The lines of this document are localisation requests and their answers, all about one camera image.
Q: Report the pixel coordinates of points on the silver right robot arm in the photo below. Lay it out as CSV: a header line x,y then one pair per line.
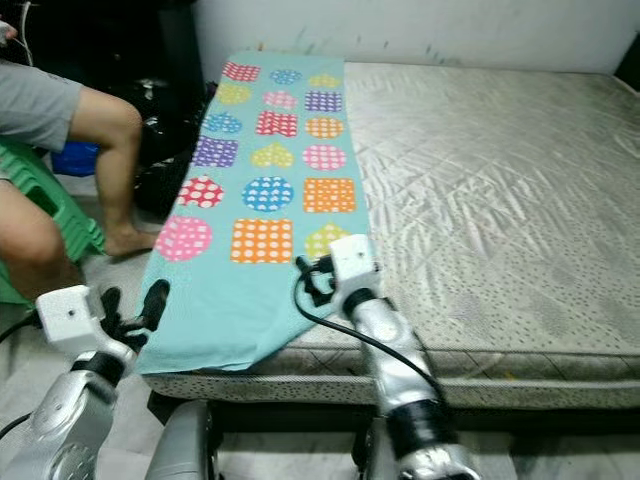
x,y
405,380

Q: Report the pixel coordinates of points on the silver right robot leg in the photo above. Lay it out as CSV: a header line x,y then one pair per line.
x,y
375,455

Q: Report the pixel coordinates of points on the white quilted mattress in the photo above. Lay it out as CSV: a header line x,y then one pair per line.
x,y
490,200

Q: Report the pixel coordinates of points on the black plastic bag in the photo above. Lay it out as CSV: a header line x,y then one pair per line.
x,y
170,150

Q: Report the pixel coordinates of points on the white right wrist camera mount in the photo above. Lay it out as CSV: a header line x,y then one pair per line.
x,y
355,265

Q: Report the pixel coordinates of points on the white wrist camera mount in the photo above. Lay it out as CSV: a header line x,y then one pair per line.
x,y
70,318
355,265

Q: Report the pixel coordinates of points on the green plastic stool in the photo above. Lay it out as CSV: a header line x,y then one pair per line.
x,y
70,220

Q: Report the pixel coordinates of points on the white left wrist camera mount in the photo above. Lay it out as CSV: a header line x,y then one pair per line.
x,y
70,318

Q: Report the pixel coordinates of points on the blue bag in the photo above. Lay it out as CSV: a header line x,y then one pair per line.
x,y
75,160

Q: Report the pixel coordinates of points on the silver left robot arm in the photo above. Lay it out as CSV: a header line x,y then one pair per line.
x,y
75,420

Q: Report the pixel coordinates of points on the dark tufted headboard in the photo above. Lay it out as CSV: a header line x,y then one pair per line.
x,y
630,68

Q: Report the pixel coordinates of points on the person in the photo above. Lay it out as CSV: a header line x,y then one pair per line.
x,y
50,100

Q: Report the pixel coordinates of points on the silver left robot leg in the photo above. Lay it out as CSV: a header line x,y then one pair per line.
x,y
182,445

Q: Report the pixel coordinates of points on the silver robot leg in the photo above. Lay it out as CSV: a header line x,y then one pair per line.
x,y
182,445
375,455

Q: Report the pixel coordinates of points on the teal mat with colourful shapes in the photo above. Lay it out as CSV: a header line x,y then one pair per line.
x,y
240,300

